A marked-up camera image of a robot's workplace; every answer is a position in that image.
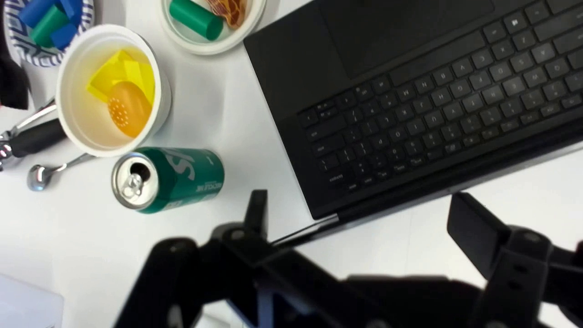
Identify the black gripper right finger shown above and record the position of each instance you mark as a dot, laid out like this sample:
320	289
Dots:
480	235

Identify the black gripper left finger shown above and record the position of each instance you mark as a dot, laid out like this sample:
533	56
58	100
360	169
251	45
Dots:
256	213

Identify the black laptop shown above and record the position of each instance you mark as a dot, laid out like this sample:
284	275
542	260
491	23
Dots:
384	104

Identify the green soda can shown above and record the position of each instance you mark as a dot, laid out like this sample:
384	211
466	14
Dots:
156	178

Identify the white bowl with yellow items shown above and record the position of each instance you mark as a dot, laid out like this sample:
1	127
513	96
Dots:
112	91

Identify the white plate with green blocks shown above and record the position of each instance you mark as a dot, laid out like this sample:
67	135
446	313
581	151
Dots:
211	27

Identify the metal measuring spoon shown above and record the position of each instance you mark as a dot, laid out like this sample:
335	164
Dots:
41	175

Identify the black tongs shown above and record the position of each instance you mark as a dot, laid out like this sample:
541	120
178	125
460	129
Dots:
32	135

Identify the blue patterned paper plate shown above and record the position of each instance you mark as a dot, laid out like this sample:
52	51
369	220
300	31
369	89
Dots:
41	31

